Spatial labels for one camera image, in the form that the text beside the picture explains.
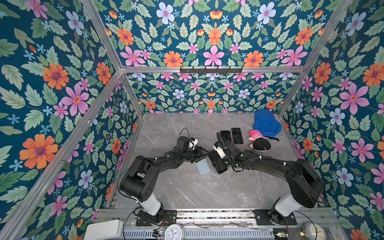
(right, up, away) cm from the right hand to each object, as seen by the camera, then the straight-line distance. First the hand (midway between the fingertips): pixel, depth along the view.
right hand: (216, 160), depth 88 cm
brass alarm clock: (+39, -26, -21) cm, 52 cm away
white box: (-53, -27, -21) cm, 63 cm away
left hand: (-4, +6, -3) cm, 8 cm away
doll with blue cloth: (+39, +20, +21) cm, 48 cm away
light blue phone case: (-8, -5, +3) cm, 10 cm away
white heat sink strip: (-7, -31, -17) cm, 37 cm away
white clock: (-21, -28, -21) cm, 41 cm away
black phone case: (+8, +14, +17) cm, 23 cm away
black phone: (+16, +13, +17) cm, 27 cm away
